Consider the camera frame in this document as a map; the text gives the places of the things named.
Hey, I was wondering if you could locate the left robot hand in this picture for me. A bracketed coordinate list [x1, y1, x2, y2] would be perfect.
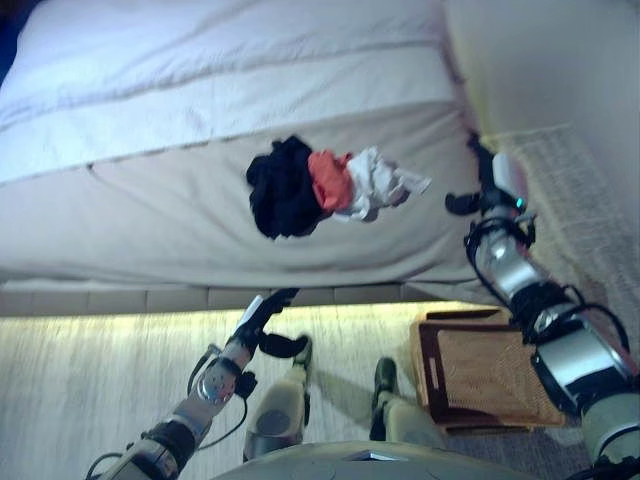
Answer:
[234, 286, 310, 359]

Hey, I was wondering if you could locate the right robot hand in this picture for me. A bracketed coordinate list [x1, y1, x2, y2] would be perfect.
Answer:
[444, 131, 527, 217]

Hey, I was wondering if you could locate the bed with beige cover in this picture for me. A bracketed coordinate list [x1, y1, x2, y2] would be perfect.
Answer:
[0, 0, 506, 317]

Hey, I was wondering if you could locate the brown wicker basket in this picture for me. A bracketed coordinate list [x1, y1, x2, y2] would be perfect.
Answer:
[408, 307, 569, 434]

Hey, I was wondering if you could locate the left robot leg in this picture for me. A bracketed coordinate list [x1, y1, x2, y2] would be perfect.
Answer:
[242, 333, 314, 462]

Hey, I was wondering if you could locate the robot leg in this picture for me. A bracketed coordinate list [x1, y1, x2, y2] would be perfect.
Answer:
[242, 333, 314, 462]
[368, 356, 446, 451]

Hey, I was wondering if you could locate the white garment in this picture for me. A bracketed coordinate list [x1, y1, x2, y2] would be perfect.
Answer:
[332, 145, 433, 224]

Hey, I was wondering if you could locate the black garment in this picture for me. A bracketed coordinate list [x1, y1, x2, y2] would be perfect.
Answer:
[244, 135, 334, 242]

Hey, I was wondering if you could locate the orange garment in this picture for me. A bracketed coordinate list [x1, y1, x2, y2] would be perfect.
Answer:
[307, 149, 357, 212]

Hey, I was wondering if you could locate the right robot leg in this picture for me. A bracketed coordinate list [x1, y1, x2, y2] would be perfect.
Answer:
[368, 356, 446, 451]

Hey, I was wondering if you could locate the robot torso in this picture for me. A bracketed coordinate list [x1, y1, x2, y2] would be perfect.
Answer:
[209, 439, 541, 480]

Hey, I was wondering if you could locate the white folded blanket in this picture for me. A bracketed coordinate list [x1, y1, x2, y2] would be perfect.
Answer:
[0, 0, 464, 172]

